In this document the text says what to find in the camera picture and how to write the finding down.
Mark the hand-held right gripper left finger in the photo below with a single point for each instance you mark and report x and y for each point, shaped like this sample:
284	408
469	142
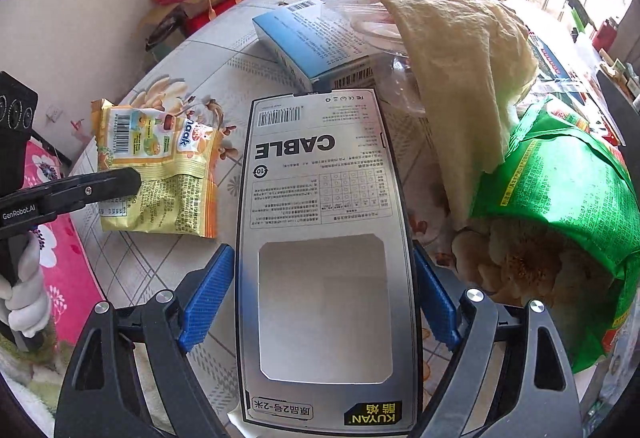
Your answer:
210	298

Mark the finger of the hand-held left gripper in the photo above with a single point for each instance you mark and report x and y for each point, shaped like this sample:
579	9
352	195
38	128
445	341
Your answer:
90	190

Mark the beige crumpled bag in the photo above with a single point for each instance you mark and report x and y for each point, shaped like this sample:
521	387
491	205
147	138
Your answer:
450	43

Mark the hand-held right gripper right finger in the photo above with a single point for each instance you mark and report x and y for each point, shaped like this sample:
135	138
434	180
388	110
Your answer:
435	303

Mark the dark side table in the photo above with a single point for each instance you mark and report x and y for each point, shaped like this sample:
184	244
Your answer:
620	108

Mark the colourful printed flat bag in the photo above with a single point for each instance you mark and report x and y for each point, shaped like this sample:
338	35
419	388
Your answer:
550	58

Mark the yellow snack packet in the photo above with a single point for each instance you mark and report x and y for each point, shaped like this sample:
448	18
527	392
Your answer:
170	153

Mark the blue medicine box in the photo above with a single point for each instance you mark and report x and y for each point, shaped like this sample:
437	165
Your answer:
310	43

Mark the person's left hand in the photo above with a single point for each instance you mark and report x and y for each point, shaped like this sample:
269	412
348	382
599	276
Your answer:
35	303

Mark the clear plastic container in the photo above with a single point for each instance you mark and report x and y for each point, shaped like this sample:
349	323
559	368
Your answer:
375	25

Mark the green plastic bag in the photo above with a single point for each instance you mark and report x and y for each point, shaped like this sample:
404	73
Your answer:
550	178

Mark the pink floral blanket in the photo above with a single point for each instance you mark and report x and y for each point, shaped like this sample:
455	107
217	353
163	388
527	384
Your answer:
70	268

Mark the red gift bag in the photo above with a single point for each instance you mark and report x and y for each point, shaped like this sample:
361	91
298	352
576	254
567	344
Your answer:
200	20

